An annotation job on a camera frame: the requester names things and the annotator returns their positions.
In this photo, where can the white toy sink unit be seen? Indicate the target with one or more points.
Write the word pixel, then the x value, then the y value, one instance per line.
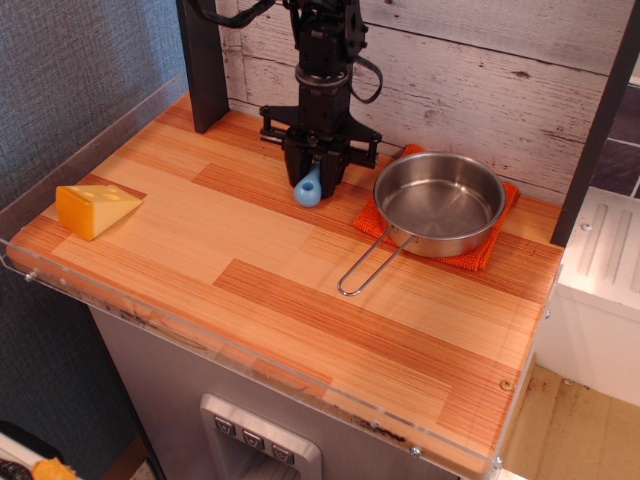
pixel 590 332

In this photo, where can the clear acrylic table guard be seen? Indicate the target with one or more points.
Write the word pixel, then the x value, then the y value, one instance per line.
pixel 219 256

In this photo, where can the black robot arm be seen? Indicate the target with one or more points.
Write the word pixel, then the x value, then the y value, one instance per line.
pixel 329 36

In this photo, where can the blue and grey toy spoon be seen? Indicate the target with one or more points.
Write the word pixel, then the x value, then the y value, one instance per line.
pixel 308 191

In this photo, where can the orange knitted cloth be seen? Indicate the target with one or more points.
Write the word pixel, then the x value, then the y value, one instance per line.
pixel 370 222

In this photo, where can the yellow toy cheese wedge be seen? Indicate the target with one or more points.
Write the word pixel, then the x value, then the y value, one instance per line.
pixel 89 210

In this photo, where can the stainless steel pot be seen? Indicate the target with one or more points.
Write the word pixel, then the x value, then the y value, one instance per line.
pixel 434 205

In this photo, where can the orange black object bottom left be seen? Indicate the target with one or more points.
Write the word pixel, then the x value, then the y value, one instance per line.
pixel 25 456

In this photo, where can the dark left vertical post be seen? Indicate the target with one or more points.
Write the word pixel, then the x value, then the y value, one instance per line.
pixel 204 64

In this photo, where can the grey toy fridge cabinet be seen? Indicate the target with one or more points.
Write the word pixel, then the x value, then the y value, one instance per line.
pixel 165 381

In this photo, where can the dark right vertical post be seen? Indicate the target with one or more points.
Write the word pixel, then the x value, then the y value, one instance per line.
pixel 609 104

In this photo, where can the silver dispenser button panel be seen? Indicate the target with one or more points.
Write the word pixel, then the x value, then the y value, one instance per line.
pixel 248 446

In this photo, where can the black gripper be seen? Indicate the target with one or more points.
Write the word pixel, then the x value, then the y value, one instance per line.
pixel 320 124

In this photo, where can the dark vertical post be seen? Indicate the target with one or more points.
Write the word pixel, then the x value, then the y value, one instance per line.
pixel 204 64
pixel 609 104

